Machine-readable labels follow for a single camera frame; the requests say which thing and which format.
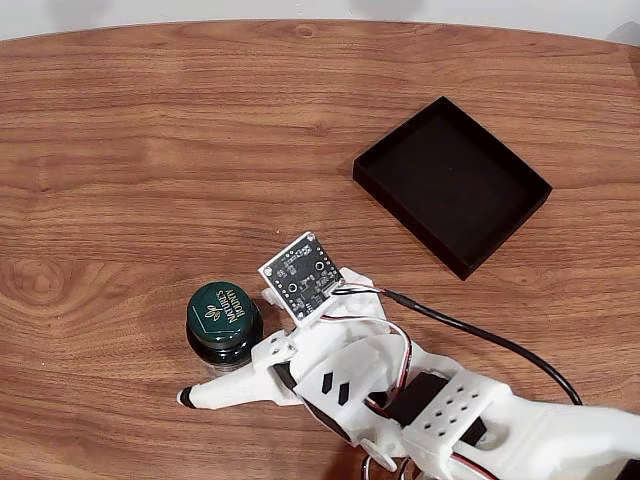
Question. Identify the green-capped pill bottle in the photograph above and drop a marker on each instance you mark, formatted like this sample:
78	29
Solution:
217	315

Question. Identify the shallow black box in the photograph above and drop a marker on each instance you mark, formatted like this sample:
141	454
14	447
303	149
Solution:
450	185

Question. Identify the black camera circuit board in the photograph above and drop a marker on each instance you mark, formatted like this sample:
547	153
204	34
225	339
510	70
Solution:
301	282

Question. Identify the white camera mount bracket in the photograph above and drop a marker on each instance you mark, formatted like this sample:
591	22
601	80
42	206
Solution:
357	295

